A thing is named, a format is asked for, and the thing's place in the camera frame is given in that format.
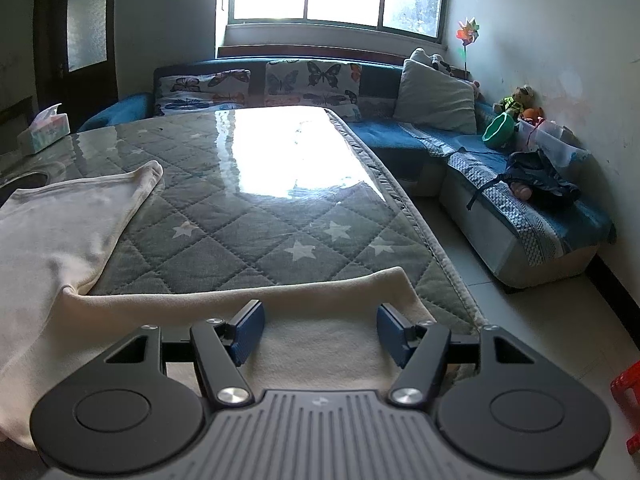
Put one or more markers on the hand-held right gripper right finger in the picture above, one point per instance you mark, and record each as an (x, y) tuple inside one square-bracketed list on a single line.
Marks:
[(392, 332)]

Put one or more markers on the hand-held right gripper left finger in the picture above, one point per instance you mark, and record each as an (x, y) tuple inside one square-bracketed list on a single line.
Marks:
[(250, 330)]

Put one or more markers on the cream white garment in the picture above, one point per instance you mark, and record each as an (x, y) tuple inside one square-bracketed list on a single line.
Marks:
[(50, 260)]

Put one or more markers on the grey quilted star table cover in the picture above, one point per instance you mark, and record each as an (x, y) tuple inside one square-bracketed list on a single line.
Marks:
[(225, 220)]

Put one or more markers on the blue patterned sofa cover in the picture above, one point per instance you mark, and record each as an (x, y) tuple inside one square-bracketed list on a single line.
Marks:
[(550, 225)]

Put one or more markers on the blue sofa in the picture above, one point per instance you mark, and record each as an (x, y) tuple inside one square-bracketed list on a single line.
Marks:
[(395, 137)]

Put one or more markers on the dark blue bag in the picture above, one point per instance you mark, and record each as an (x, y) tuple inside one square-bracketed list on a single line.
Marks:
[(540, 177)]

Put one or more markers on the green bowl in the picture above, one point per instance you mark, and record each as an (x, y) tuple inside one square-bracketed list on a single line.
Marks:
[(497, 132)]

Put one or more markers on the grey pillow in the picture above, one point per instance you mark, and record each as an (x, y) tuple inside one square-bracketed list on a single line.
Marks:
[(435, 97)]

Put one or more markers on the red plastic stool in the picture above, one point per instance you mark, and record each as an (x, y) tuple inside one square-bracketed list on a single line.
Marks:
[(627, 390)]

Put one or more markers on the butterfly print pillow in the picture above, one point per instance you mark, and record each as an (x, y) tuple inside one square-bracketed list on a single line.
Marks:
[(200, 92), (310, 82)]

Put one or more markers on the clear plastic storage box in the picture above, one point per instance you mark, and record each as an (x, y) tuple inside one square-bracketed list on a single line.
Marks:
[(555, 145)]

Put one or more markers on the orange toy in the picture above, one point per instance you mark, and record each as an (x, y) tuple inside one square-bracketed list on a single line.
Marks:
[(532, 116)]

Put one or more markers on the stuffed bear toy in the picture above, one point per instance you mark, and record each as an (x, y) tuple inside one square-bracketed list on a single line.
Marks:
[(515, 102)]

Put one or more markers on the black and white patterned pillow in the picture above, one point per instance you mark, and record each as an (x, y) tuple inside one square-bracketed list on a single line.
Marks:
[(440, 62)]

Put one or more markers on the wooden windowsill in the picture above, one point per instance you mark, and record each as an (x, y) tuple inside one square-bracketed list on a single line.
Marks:
[(310, 54)]

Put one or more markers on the tissue box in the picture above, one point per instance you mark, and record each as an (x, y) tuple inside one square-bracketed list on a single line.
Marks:
[(42, 132)]

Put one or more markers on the dark door with frosted glass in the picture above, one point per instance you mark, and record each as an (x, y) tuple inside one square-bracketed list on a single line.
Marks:
[(87, 90)]

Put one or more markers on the colourful pinwheel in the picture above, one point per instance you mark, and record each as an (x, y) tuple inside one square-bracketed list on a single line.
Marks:
[(466, 35)]

